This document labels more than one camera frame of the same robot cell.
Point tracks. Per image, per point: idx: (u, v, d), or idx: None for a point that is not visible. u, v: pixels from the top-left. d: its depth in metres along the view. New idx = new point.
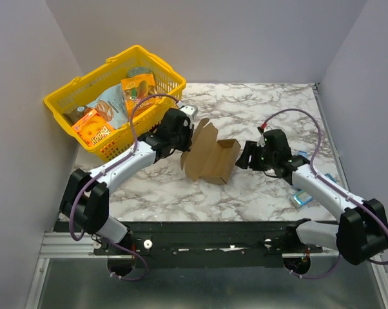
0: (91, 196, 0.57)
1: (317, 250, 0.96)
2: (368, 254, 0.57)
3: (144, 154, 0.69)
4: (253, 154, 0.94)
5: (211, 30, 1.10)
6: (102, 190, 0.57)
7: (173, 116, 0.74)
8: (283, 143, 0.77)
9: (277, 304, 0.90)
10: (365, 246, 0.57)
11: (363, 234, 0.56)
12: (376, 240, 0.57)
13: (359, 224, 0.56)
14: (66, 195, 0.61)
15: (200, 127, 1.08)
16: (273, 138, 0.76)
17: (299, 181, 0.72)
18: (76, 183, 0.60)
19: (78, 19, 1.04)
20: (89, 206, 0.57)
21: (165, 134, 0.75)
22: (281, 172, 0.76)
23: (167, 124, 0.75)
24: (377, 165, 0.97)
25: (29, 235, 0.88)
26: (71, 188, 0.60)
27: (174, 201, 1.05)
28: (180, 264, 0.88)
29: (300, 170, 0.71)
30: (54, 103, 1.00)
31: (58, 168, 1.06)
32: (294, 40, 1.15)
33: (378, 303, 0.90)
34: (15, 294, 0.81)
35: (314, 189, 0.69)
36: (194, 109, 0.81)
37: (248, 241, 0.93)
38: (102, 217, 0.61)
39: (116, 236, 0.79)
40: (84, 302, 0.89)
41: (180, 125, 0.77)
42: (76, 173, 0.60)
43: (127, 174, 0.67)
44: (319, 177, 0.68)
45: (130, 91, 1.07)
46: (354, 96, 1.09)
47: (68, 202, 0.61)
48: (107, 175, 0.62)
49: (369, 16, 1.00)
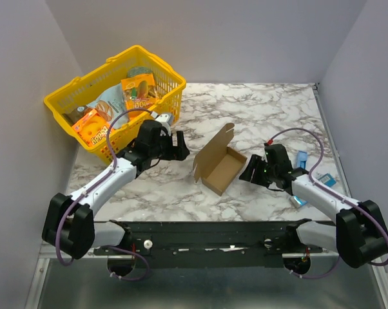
0: (75, 221, 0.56)
1: (317, 251, 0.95)
2: (368, 257, 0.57)
3: (125, 170, 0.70)
4: (257, 168, 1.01)
5: (211, 30, 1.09)
6: (86, 213, 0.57)
7: (147, 129, 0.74)
8: (283, 156, 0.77)
9: (277, 304, 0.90)
10: (364, 248, 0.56)
11: (359, 235, 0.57)
12: (375, 242, 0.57)
13: (355, 224, 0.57)
14: (48, 223, 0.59)
15: (223, 131, 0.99)
16: (273, 151, 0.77)
17: (298, 190, 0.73)
18: (58, 207, 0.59)
19: (77, 19, 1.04)
20: (75, 230, 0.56)
21: (144, 149, 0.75)
22: (281, 184, 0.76)
23: (144, 138, 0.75)
24: (377, 165, 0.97)
25: (29, 235, 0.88)
26: (53, 215, 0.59)
27: (174, 201, 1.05)
28: (180, 264, 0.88)
29: (299, 179, 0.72)
30: (54, 103, 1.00)
31: (58, 168, 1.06)
32: (294, 40, 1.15)
33: (378, 304, 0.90)
34: (15, 295, 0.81)
35: (312, 196, 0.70)
36: (169, 117, 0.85)
37: (248, 241, 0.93)
38: (87, 239, 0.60)
39: (115, 240, 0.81)
40: (84, 302, 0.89)
41: (158, 136, 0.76)
42: (55, 199, 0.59)
43: (108, 192, 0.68)
44: (316, 184, 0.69)
45: (130, 91, 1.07)
46: (354, 96, 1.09)
47: (50, 230, 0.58)
48: (89, 195, 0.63)
49: (368, 16, 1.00)
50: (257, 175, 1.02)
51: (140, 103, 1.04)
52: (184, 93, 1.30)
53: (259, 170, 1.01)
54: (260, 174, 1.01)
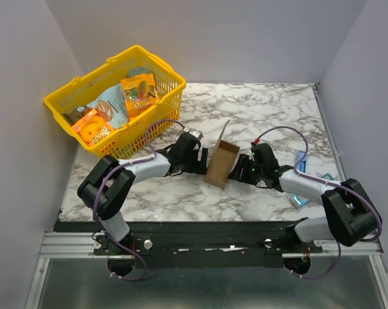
0: (118, 180, 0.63)
1: (317, 250, 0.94)
2: (360, 234, 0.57)
3: (162, 163, 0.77)
4: (245, 167, 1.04)
5: (211, 30, 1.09)
6: (129, 176, 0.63)
7: (187, 138, 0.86)
8: (269, 156, 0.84)
9: (276, 304, 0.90)
10: (354, 225, 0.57)
11: (345, 211, 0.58)
12: (363, 218, 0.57)
13: (339, 201, 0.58)
14: (90, 176, 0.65)
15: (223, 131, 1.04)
16: (260, 152, 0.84)
17: (287, 185, 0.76)
18: (105, 166, 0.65)
19: (77, 19, 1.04)
20: (115, 190, 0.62)
21: (177, 154, 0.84)
22: (271, 183, 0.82)
23: (181, 143, 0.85)
24: (377, 165, 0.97)
25: (29, 235, 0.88)
26: (98, 170, 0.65)
27: (174, 201, 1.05)
28: (180, 264, 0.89)
29: (285, 174, 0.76)
30: (54, 103, 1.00)
31: (58, 168, 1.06)
32: (294, 40, 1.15)
33: (378, 304, 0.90)
34: (15, 295, 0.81)
35: (299, 186, 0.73)
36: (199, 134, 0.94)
37: (248, 241, 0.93)
38: (118, 206, 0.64)
39: (119, 233, 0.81)
40: (84, 301, 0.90)
41: (192, 147, 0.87)
42: (106, 158, 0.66)
43: (144, 174, 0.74)
44: (301, 176, 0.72)
45: (129, 91, 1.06)
46: (354, 96, 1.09)
47: (91, 182, 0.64)
48: (133, 166, 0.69)
49: (368, 16, 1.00)
50: (245, 174, 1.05)
51: (140, 103, 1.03)
52: (184, 93, 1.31)
53: (247, 169, 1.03)
54: (249, 174, 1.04)
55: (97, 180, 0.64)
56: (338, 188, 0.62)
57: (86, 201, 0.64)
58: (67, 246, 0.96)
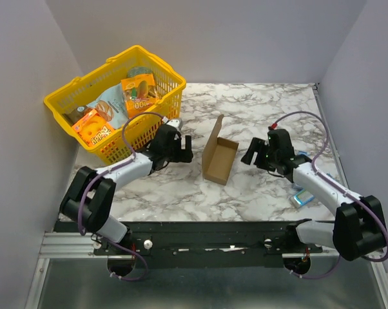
0: (99, 190, 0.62)
1: (317, 250, 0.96)
2: (363, 251, 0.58)
3: (143, 163, 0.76)
4: (259, 151, 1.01)
5: (211, 30, 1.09)
6: (109, 184, 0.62)
7: (164, 131, 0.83)
8: (286, 143, 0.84)
9: (276, 304, 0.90)
10: (360, 243, 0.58)
11: (358, 228, 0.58)
12: (372, 238, 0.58)
13: (354, 217, 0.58)
14: (70, 192, 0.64)
15: (216, 124, 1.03)
16: (277, 136, 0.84)
17: (300, 177, 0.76)
18: (84, 178, 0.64)
19: (77, 19, 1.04)
20: (96, 201, 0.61)
21: (158, 149, 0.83)
22: (282, 170, 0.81)
23: (160, 138, 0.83)
24: (376, 165, 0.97)
25: (30, 235, 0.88)
26: (77, 184, 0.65)
27: (174, 201, 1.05)
28: (180, 264, 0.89)
29: (301, 167, 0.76)
30: (54, 103, 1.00)
31: (58, 167, 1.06)
32: (294, 40, 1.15)
33: (378, 304, 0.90)
34: (15, 295, 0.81)
35: (312, 184, 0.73)
36: (179, 123, 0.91)
37: (248, 241, 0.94)
38: (104, 215, 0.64)
39: (117, 235, 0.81)
40: (84, 302, 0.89)
41: (172, 139, 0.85)
42: (83, 170, 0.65)
43: (126, 177, 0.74)
44: (318, 174, 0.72)
45: (130, 91, 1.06)
46: (354, 96, 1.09)
47: (71, 197, 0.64)
48: (113, 173, 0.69)
49: (368, 16, 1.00)
50: (260, 159, 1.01)
51: (140, 103, 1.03)
52: (184, 93, 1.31)
53: (261, 154, 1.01)
54: (262, 158, 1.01)
55: (78, 194, 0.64)
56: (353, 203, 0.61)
57: (71, 217, 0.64)
58: (67, 246, 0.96)
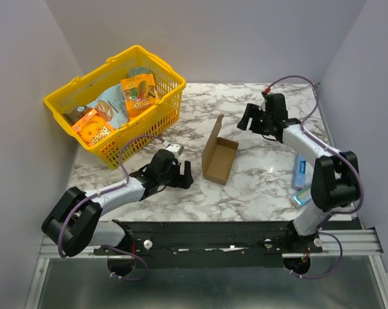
0: (83, 215, 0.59)
1: (317, 250, 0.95)
2: (337, 201, 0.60)
3: (135, 188, 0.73)
4: (253, 118, 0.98)
5: (210, 30, 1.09)
6: (95, 209, 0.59)
7: (161, 158, 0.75)
8: (280, 105, 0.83)
9: (276, 304, 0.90)
10: (334, 192, 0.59)
11: (332, 179, 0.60)
12: (346, 189, 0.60)
13: (330, 167, 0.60)
14: (55, 212, 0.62)
15: (216, 123, 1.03)
16: (272, 98, 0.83)
17: (289, 138, 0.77)
18: (71, 199, 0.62)
19: (77, 19, 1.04)
20: (78, 226, 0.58)
21: (153, 176, 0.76)
22: (274, 131, 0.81)
23: (156, 165, 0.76)
24: (376, 165, 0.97)
25: (30, 234, 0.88)
26: (63, 205, 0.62)
27: (174, 201, 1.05)
28: (180, 264, 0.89)
29: (290, 128, 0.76)
30: (54, 103, 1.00)
31: (58, 167, 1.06)
32: (294, 40, 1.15)
33: (378, 303, 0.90)
34: (15, 295, 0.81)
35: (298, 143, 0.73)
36: (180, 147, 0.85)
37: (248, 241, 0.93)
38: (85, 241, 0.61)
39: (114, 241, 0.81)
40: (84, 302, 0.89)
41: (169, 165, 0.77)
42: (71, 190, 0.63)
43: (115, 202, 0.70)
44: (305, 134, 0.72)
45: (130, 91, 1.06)
46: (354, 96, 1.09)
47: (55, 217, 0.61)
48: (101, 197, 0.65)
49: (368, 16, 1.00)
50: (254, 124, 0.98)
51: (140, 102, 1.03)
52: (184, 93, 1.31)
53: (256, 120, 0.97)
54: (258, 125, 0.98)
55: (62, 215, 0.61)
56: (332, 156, 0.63)
57: (52, 238, 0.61)
58: None
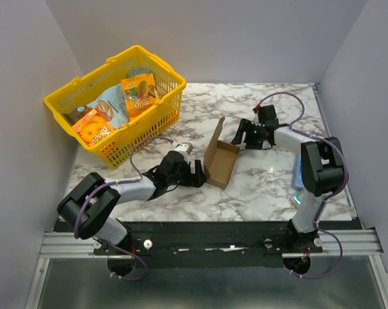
0: (102, 199, 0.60)
1: (317, 250, 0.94)
2: (324, 184, 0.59)
3: (147, 185, 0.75)
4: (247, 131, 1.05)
5: (211, 29, 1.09)
6: (115, 196, 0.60)
7: (171, 159, 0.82)
8: (271, 114, 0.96)
9: (276, 304, 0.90)
10: (321, 175, 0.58)
11: (318, 161, 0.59)
12: (333, 172, 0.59)
13: (315, 150, 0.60)
14: (73, 192, 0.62)
15: (219, 125, 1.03)
16: (263, 109, 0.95)
17: (279, 137, 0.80)
18: (90, 183, 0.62)
19: (77, 19, 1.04)
20: (97, 210, 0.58)
21: (162, 176, 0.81)
22: (267, 136, 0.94)
23: (165, 167, 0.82)
24: (376, 165, 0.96)
25: (30, 234, 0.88)
26: (82, 187, 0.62)
27: (174, 201, 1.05)
28: (180, 264, 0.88)
29: (280, 129, 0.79)
30: (54, 103, 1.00)
31: (58, 167, 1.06)
32: (294, 40, 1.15)
33: (378, 304, 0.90)
34: (15, 294, 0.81)
35: (289, 140, 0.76)
36: (188, 147, 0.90)
37: (248, 241, 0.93)
38: (98, 225, 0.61)
39: (116, 238, 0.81)
40: (84, 302, 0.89)
41: (178, 167, 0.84)
42: (92, 175, 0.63)
43: (129, 194, 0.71)
44: (292, 130, 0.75)
45: (130, 91, 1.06)
46: (354, 96, 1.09)
47: (73, 199, 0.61)
48: (118, 186, 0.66)
49: (368, 16, 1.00)
50: (249, 136, 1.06)
51: (140, 102, 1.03)
52: (184, 93, 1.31)
53: (250, 133, 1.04)
54: (251, 137, 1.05)
55: (80, 197, 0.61)
56: (319, 142, 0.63)
57: (66, 219, 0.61)
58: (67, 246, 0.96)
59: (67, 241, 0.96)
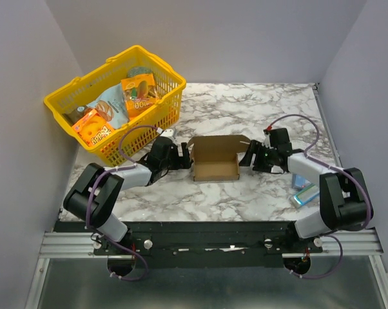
0: (107, 185, 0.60)
1: (317, 250, 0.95)
2: (347, 221, 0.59)
3: (143, 170, 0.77)
4: (257, 153, 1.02)
5: (210, 30, 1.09)
6: (118, 179, 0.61)
7: (160, 145, 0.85)
8: (284, 138, 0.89)
9: (276, 304, 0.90)
10: (343, 211, 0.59)
11: (338, 194, 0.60)
12: (355, 207, 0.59)
13: (334, 183, 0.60)
14: (77, 185, 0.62)
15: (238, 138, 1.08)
16: (276, 132, 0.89)
17: (294, 165, 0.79)
18: (91, 173, 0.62)
19: (77, 19, 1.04)
20: (105, 196, 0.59)
21: (155, 162, 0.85)
22: (280, 161, 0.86)
23: (156, 153, 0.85)
24: (376, 165, 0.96)
25: (30, 234, 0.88)
26: (84, 178, 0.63)
27: (174, 201, 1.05)
28: (180, 264, 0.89)
29: (294, 155, 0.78)
30: (54, 103, 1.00)
31: (59, 168, 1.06)
32: (294, 40, 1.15)
33: (378, 304, 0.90)
34: (15, 294, 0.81)
35: (305, 168, 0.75)
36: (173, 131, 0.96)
37: (248, 241, 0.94)
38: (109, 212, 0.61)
39: (117, 234, 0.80)
40: (84, 302, 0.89)
41: (169, 150, 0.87)
42: (91, 165, 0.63)
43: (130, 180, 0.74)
44: (309, 158, 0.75)
45: (129, 91, 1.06)
46: (354, 96, 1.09)
47: (77, 192, 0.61)
48: (119, 172, 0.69)
49: (368, 16, 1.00)
50: (258, 159, 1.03)
51: (140, 102, 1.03)
52: (184, 93, 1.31)
53: (260, 156, 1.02)
54: (261, 159, 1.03)
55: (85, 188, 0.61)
56: (339, 174, 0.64)
57: (75, 212, 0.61)
58: (67, 246, 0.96)
59: (68, 241, 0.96)
